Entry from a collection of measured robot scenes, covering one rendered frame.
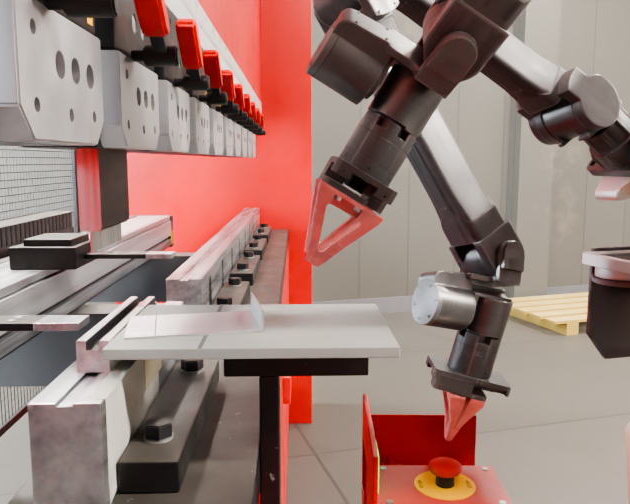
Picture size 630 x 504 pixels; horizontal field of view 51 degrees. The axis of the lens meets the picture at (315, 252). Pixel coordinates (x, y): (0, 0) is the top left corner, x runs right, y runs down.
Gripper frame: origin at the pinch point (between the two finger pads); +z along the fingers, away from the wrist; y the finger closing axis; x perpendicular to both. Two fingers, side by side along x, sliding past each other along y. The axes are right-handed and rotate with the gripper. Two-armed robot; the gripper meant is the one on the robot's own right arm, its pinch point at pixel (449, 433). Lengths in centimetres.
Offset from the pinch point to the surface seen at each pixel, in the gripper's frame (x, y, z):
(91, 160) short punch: 24, 46, -26
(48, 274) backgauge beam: -25, 65, 0
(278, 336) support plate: 23.7, 25.7, -14.1
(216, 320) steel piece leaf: 18.3, 32.2, -12.6
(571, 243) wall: -461, -196, -12
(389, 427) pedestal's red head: -4.3, 7.0, 2.9
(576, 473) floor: -149, -97, 59
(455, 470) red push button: 11.6, 1.6, -0.2
